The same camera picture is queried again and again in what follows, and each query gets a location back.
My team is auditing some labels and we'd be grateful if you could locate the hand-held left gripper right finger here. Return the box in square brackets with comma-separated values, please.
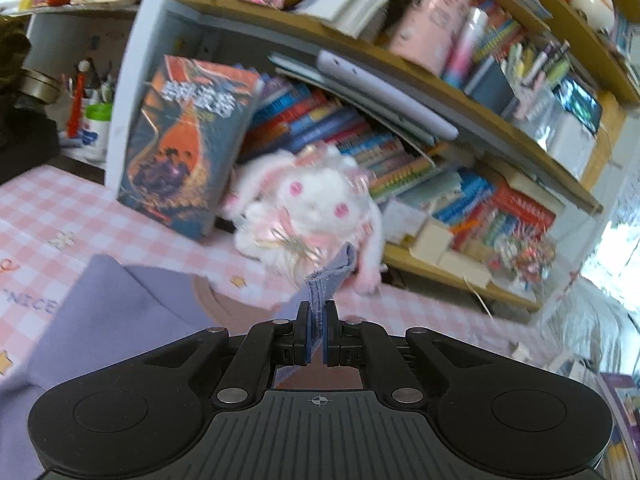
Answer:
[324, 301, 493, 406]

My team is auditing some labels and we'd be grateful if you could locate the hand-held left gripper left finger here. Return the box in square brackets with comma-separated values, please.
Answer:
[142, 301, 310, 407]

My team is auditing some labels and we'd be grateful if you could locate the purple and pink sweater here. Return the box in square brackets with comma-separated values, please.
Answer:
[0, 242, 363, 480]

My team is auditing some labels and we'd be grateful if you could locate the white and pink plush bunny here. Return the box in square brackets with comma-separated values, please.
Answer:
[222, 142, 388, 296]

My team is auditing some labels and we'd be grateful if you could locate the clear labelled box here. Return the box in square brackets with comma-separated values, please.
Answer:
[382, 200, 428, 246]

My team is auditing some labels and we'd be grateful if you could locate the white pen box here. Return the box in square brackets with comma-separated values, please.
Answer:
[410, 220, 453, 266]

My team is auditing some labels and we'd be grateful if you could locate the flat white box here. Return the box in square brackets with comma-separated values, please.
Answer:
[437, 250, 493, 288]

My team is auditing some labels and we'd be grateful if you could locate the row of colourful books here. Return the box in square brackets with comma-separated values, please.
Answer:
[240, 75, 558, 261]

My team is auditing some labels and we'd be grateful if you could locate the beaded flower bouquet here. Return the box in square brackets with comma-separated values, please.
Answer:
[492, 230, 558, 291]

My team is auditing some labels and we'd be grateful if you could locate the dragon cover book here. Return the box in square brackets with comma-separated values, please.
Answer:
[116, 54, 265, 241]

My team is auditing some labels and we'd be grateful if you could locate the flat white tablet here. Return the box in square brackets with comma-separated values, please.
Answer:
[315, 50, 458, 141]

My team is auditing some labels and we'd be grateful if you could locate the pink checked desk mat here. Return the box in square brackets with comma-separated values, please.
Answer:
[0, 162, 566, 480]

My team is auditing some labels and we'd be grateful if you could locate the white bottle with blue label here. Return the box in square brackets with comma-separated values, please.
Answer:
[82, 102, 113, 163]

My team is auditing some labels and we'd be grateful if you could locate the purple book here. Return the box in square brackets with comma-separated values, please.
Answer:
[597, 372, 640, 480]

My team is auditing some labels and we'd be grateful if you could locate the red bottle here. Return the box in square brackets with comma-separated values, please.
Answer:
[67, 60, 93, 141]

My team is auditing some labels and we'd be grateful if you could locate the pink box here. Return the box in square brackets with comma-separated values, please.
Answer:
[387, 0, 473, 78]

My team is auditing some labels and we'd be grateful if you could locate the white and wood bookshelf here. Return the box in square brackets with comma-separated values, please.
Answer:
[105, 0, 640, 311]

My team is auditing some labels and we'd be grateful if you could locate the round metal tin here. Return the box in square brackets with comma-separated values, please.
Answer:
[20, 67, 61, 103]

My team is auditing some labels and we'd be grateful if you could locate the white cat figurine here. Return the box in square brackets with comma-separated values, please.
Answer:
[570, 0, 616, 31]

